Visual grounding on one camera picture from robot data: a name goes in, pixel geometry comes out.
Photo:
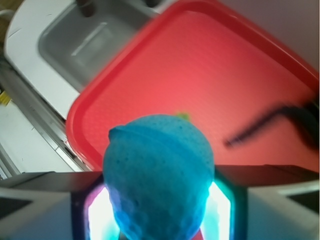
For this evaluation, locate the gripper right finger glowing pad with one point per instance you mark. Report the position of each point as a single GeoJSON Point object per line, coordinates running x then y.
{"type": "Point", "coordinates": [262, 202]}

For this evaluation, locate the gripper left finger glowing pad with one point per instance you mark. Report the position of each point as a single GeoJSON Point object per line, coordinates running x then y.
{"type": "Point", "coordinates": [56, 206]}

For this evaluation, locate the blue dimpled ball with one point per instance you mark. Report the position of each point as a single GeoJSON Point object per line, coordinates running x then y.
{"type": "Point", "coordinates": [158, 170]}

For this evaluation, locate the lime green plush toy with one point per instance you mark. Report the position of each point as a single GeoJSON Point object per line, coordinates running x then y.
{"type": "Point", "coordinates": [183, 115]}

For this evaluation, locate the red plastic tray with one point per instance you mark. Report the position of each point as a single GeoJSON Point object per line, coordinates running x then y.
{"type": "Point", "coordinates": [202, 58]}

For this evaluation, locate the grey sink basin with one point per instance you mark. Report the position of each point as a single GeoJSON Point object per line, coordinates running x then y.
{"type": "Point", "coordinates": [79, 47]}

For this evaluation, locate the black faucet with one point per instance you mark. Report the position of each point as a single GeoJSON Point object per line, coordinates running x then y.
{"type": "Point", "coordinates": [86, 7]}

